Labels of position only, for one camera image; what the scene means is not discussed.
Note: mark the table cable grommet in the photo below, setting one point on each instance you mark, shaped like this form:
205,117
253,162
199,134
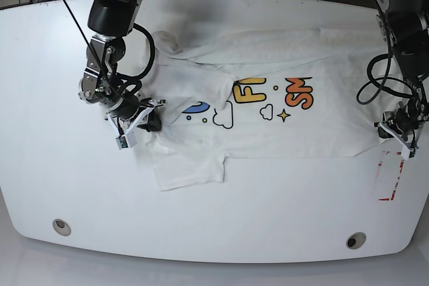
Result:
61,227
356,240

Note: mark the red tape rectangle marking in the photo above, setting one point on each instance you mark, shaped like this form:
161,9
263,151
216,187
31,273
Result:
388,175

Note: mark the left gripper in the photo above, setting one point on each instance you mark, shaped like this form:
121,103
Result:
399,125

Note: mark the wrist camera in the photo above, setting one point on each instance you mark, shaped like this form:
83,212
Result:
127,140
408,152

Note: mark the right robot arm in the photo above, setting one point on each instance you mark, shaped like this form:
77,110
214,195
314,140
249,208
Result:
111,21

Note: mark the white printed T-shirt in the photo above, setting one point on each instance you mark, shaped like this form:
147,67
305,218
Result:
273,94

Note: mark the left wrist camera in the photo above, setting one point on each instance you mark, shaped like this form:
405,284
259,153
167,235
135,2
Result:
408,152

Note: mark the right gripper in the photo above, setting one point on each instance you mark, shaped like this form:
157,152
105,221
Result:
125,117

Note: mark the right table cable grommet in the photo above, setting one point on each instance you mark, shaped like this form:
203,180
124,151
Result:
356,240

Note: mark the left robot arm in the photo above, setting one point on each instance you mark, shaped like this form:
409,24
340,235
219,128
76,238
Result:
404,27

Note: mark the left table cable grommet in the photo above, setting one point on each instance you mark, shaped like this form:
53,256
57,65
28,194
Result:
61,227

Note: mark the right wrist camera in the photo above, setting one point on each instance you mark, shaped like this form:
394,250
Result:
127,140

